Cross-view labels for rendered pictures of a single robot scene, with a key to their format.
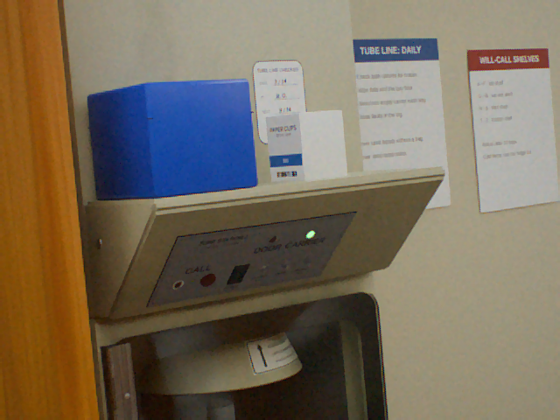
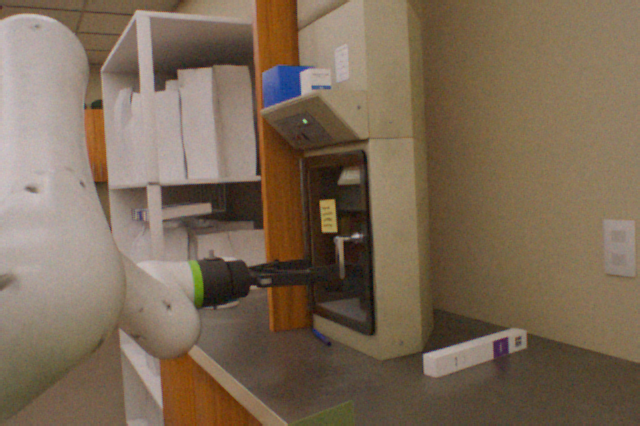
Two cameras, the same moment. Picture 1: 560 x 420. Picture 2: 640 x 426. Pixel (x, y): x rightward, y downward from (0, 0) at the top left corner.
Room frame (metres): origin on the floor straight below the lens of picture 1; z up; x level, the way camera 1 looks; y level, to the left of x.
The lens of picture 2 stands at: (1.24, -1.32, 1.33)
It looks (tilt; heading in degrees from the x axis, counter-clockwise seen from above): 3 degrees down; 100
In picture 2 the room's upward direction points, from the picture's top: 3 degrees counter-clockwise
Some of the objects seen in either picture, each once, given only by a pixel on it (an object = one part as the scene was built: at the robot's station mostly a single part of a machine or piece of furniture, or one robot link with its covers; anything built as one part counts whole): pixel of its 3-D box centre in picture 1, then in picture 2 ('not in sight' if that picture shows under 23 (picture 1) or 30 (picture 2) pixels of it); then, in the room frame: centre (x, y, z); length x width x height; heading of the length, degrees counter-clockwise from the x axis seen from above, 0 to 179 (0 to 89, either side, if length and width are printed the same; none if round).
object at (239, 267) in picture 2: not in sight; (248, 277); (0.88, -0.20, 1.14); 0.09 x 0.08 x 0.07; 37
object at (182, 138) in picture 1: (171, 140); (289, 88); (0.92, 0.09, 1.56); 0.10 x 0.10 x 0.09; 37
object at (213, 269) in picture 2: not in sight; (211, 280); (0.82, -0.25, 1.15); 0.09 x 0.06 x 0.12; 127
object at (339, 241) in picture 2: not in sight; (346, 255); (1.06, -0.07, 1.17); 0.05 x 0.03 x 0.10; 37
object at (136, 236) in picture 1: (278, 239); (309, 123); (0.98, 0.00, 1.46); 0.32 x 0.12 x 0.10; 127
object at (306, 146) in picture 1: (306, 146); (315, 84); (1.00, -0.03, 1.54); 0.05 x 0.05 x 0.06; 37
